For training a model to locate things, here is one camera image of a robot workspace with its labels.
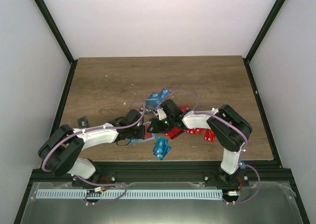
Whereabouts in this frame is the light blue slotted cable duct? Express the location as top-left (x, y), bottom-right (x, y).
top-left (35, 189), bottom-right (223, 200)

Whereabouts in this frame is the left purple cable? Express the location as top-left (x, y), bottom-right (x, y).
top-left (41, 100), bottom-right (146, 173)

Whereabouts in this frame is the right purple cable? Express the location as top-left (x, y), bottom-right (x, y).
top-left (155, 89), bottom-right (248, 155)

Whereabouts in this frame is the red VIP card far right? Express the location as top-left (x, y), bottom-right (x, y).
top-left (203, 129), bottom-right (216, 143)

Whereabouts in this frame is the black card beside blue pile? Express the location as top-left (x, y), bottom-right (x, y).
top-left (139, 105), bottom-right (155, 117)

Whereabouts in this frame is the purple cable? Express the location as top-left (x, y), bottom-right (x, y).
top-left (155, 89), bottom-right (248, 155)
top-left (41, 100), bottom-right (146, 173)

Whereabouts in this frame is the blue card with stripe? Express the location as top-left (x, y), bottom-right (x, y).
top-left (145, 92), bottom-right (162, 107)

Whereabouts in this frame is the right black frame post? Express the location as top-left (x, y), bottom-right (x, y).
top-left (245, 0), bottom-right (294, 62)

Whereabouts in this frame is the red VIP card centre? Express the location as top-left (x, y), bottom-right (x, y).
top-left (165, 127), bottom-right (185, 140)

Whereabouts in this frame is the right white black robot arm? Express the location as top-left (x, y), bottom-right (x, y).
top-left (148, 99), bottom-right (253, 186)

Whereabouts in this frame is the black aluminium front rail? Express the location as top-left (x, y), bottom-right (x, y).
top-left (32, 160), bottom-right (292, 185)

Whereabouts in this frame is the blue card centre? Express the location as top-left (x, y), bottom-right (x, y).
top-left (153, 137), bottom-right (170, 152)

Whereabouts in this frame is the teal leather card holder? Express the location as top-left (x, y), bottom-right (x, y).
top-left (126, 133), bottom-right (157, 144)

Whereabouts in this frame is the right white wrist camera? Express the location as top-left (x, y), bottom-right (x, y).
top-left (155, 108), bottom-right (167, 120)

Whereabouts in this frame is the black frame post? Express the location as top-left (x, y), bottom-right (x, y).
top-left (245, 0), bottom-right (294, 62)
top-left (26, 0), bottom-right (76, 65)

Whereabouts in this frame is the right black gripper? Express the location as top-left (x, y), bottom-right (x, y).
top-left (147, 116), bottom-right (175, 134)

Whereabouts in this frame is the grey metal tray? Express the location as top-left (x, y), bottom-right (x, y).
top-left (21, 182), bottom-right (303, 224)

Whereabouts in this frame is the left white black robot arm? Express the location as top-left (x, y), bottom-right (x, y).
top-left (38, 109), bottom-right (145, 187)

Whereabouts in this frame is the left black frame post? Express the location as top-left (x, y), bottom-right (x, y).
top-left (26, 0), bottom-right (76, 65)

